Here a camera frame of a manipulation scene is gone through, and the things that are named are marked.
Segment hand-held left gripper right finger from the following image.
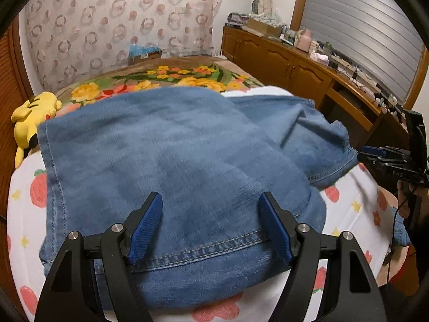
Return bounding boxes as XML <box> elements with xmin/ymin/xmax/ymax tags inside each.
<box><xmin>259</xmin><ymin>191</ymin><xmax>387</xmax><ymax>322</ymax></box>

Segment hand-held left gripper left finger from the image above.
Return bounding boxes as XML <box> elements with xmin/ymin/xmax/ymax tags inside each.
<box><xmin>34</xmin><ymin>191</ymin><xmax>164</xmax><ymax>322</ymax></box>

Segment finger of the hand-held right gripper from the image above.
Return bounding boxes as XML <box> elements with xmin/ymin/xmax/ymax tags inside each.
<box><xmin>358</xmin><ymin>145</ymin><xmax>406</xmax><ymax>166</ymax></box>

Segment blue denim pants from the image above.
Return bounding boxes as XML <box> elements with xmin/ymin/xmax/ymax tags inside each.
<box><xmin>38</xmin><ymin>86</ymin><xmax>359</xmax><ymax>311</ymax></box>

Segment person's right hand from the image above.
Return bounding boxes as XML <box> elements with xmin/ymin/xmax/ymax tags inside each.
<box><xmin>396</xmin><ymin>180</ymin><xmax>423</xmax><ymax>220</ymax></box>

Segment person's denim clothing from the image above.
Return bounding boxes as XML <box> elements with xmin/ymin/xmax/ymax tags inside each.
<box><xmin>389</xmin><ymin>204</ymin><xmax>413</xmax><ymax>245</ymax></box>

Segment white power strip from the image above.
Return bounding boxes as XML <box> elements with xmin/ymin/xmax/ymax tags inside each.
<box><xmin>330</xmin><ymin>49</ymin><xmax>372</xmax><ymax>81</ymax></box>

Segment grey window blinds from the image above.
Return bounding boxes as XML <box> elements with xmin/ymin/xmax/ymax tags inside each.
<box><xmin>298</xmin><ymin>0</ymin><xmax>426</xmax><ymax>104</ymax></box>

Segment pink thermos jug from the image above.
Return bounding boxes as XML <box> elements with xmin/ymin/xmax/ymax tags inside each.
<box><xmin>295</xmin><ymin>30</ymin><xmax>312</xmax><ymax>52</ymax></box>

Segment wooden cabinet desk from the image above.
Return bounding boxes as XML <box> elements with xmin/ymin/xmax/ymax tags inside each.
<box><xmin>221</xmin><ymin>25</ymin><xmax>409</xmax><ymax>148</ymax></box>

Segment floral blanket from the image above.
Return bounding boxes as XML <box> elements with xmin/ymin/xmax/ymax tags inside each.
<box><xmin>55</xmin><ymin>56</ymin><xmax>265</xmax><ymax>115</ymax></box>

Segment yellow plush toy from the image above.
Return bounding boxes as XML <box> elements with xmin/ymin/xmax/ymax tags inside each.
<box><xmin>11</xmin><ymin>91</ymin><xmax>62</xmax><ymax>168</ymax></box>

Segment open cardboard box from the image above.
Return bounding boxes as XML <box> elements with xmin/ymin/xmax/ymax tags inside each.
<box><xmin>246</xmin><ymin>18</ymin><xmax>282</xmax><ymax>37</ymax></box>

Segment box with blue cloth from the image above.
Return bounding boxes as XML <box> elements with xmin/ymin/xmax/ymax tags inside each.
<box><xmin>129</xmin><ymin>43</ymin><xmax>161</xmax><ymax>65</ymax></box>

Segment circle-patterned sheer curtain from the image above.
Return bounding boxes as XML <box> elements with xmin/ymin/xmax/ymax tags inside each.
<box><xmin>25</xmin><ymin>0</ymin><xmax>225</xmax><ymax>89</ymax></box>

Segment black cable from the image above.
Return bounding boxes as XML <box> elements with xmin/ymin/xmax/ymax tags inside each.
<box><xmin>385</xmin><ymin>188</ymin><xmax>408</xmax><ymax>286</ymax></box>

